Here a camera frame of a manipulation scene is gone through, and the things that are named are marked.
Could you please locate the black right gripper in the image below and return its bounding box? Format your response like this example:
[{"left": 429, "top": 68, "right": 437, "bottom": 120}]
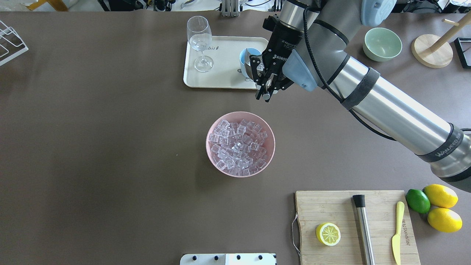
[{"left": 249, "top": 14, "right": 304, "bottom": 100}]

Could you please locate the pink bowl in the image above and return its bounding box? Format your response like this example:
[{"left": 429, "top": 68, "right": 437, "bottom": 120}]
[{"left": 206, "top": 111, "right": 276, "bottom": 178}]

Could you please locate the clear ice cubes pile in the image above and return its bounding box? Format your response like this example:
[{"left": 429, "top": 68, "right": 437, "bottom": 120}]
[{"left": 209, "top": 119, "right": 268, "bottom": 176}]

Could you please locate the stainless steel ice scoop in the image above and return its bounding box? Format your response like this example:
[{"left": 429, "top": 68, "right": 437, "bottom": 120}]
[{"left": 244, "top": 49, "right": 272, "bottom": 102}]

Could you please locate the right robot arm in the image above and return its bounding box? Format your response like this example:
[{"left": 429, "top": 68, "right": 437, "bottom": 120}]
[{"left": 249, "top": 0, "right": 471, "bottom": 192}]

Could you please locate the light blue cup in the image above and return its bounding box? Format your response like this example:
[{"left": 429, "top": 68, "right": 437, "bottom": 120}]
[{"left": 239, "top": 47, "right": 261, "bottom": 80}]

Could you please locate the wooden cup tree stand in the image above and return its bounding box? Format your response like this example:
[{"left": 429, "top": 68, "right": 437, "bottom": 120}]
[{"left": 411, "top": 12, "right": 471, "bottom": 68}]

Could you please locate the cream serving tray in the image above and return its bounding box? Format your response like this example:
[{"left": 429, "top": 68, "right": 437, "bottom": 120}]
[{"left": 183, "top": 36, "right": 269, "bottom": 89}]

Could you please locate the clear wine glass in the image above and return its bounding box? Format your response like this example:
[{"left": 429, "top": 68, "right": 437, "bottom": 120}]
[{"left": 187, "top": 15, "right": 214, "bottom": 73}]

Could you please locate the pale green bowl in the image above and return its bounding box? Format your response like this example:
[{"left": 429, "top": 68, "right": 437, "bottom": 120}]
[{"left": 363, "top": 28, "right": 403, "bottom": 62}]

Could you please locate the bamboo cutting board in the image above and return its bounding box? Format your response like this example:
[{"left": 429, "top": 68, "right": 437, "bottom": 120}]
[{"left": 295, "top": 191, "right": 407, "bottom": 265}]

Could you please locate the steel muddler black tip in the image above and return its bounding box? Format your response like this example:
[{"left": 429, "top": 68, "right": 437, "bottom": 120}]
[{"left": 352, "top": 194, "right": 376, "bottom": 265}]

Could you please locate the half lemon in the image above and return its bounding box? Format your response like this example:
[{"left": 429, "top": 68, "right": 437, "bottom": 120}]
[{"left": 316, "top": 222, "right": 341, "bottom": 246}]

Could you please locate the green lime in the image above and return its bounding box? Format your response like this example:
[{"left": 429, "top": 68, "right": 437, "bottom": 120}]
[{"left": 406, "top": 188, "right": 431, "bottom": 214}]

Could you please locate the yellow plastic knife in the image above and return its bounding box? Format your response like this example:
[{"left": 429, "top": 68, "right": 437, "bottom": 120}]
[{"left": 391, "top": 201, "right": 405, "bottom": 265}]

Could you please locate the upper whole yellow lemon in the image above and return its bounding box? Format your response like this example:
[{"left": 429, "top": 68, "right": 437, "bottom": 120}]
[{"left": 422, "top": 183, "right": 458, "bottom": 209}]

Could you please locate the whole yellow lemon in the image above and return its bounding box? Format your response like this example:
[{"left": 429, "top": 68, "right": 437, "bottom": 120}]
[
  {"left": 422, "top": 183, "right": 458, "bottom": 209},
  {"left": 427, "top": 208, "right": 463, "bottom": 233}
]

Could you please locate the lower whole yellow lemon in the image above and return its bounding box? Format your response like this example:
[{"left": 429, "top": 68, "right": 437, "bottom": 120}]
[{"left": 427, "top": 208, "right": 463, "bottom": 233}]

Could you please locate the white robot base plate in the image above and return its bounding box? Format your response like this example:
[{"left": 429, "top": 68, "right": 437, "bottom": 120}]
[{"left": 180, "top": 253, "right": 277, "bottom": 265}]

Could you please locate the black frame tray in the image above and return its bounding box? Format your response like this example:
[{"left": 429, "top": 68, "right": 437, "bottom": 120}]
[{"left": 453, "top": 37, "right": 471, "bottom": 69}]

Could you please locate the white wire rack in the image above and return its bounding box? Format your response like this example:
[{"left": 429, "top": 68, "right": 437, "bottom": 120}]
[{"left": 0, "top": 21, "right": 29, "bottom": 66}]

